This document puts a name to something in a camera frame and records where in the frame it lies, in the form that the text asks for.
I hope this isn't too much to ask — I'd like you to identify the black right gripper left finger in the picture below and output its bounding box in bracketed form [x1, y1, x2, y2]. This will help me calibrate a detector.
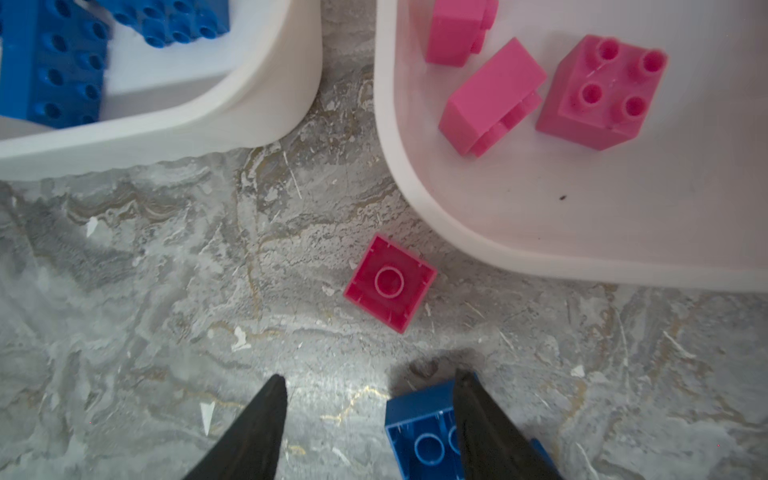
[185, 374, 288, 480]

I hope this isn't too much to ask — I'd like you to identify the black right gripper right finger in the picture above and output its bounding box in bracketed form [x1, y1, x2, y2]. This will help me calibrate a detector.
[453, 369, 561, 479]

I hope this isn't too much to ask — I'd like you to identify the pink lego brick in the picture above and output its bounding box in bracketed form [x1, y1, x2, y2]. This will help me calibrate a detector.
[344, 233, 437, 334]
[439, 37, 547, 158]
[425, 0, 499, 67]
[536, 35, 668, 151]

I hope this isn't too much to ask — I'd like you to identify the blue long lego brick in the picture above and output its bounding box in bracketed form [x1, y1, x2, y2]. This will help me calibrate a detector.
[1, 0, 110, 129]

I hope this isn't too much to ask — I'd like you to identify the right white plastic bin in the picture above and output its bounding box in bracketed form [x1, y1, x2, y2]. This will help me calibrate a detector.
[374, 1, 767, 292]

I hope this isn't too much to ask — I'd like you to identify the white plastic bin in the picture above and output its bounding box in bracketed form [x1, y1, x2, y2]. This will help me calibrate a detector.
[374, 1, 767, 292]
[1, 1, 323, 181]

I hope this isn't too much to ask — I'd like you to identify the middle white plastic bin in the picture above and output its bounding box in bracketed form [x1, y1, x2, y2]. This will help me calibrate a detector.
[1, 1, 323, 181]

